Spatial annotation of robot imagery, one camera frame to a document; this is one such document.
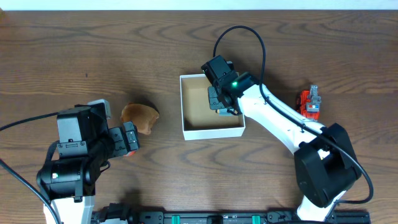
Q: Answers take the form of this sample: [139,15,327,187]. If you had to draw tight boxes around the black cable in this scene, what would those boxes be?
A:
[0,111,62,224]
[212,25,374,205]

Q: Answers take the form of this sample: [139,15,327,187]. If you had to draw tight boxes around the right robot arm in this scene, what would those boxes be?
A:
[201,55,362,221]

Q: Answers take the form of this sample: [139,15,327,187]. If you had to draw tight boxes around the right black cable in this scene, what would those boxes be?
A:
[212,25,374,205]

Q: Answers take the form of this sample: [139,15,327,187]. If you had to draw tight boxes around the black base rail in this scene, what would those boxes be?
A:
[91,202,371,224]

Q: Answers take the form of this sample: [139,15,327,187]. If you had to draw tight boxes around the red toy fire truck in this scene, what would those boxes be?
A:
[296,85,322,121]

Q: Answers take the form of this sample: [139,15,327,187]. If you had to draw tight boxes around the white cardboard box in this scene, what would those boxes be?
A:
[180,74,246,141]

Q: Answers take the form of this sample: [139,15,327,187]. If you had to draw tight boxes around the brown plush toy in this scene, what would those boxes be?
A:
[120,103,159,135]

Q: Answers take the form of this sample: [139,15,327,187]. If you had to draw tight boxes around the yellow grey toy truck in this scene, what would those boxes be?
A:
[216,108,238,116]

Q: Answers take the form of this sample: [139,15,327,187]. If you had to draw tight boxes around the left black cable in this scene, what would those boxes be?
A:
[0,111,62,224]

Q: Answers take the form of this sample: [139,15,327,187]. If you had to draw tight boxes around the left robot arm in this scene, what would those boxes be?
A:
[37,99,139,223]

